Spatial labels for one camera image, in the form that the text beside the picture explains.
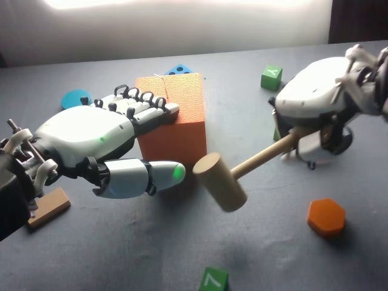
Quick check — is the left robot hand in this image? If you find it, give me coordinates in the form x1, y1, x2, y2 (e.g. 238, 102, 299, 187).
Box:
35, 84, 186, 200

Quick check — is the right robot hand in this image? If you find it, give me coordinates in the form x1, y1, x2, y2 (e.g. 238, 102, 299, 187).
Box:
268, 56, 355, 170

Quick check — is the large orange foam block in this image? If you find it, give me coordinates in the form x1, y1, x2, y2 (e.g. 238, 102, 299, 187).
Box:
135, 72, 208, 166

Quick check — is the wooden mallet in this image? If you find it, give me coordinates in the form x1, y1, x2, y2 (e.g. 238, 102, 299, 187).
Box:
192, 127, 299, 212

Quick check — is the tan wooden rectangular block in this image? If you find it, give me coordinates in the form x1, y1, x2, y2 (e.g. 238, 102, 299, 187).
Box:
26, 186, 72, 230

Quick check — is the blue block with holes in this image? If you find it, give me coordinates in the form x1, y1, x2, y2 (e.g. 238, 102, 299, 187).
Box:
164, 63, 194, 76

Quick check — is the orange hexagon block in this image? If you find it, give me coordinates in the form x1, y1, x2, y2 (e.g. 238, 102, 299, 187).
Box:
307, 198, 346, 239

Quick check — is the teal round disc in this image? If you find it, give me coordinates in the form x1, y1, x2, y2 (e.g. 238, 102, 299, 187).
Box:
60, 89, 96, 110

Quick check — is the small green cube letter Y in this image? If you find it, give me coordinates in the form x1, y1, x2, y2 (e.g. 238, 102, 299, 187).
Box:
260, 64, 283, 91

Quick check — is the grey table cloth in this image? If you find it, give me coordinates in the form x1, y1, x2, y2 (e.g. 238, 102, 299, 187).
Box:
0, 39, 388, 291

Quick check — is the small green cube number 7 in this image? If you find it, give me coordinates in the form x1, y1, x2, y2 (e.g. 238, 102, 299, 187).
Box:
198, 266, 230, 291

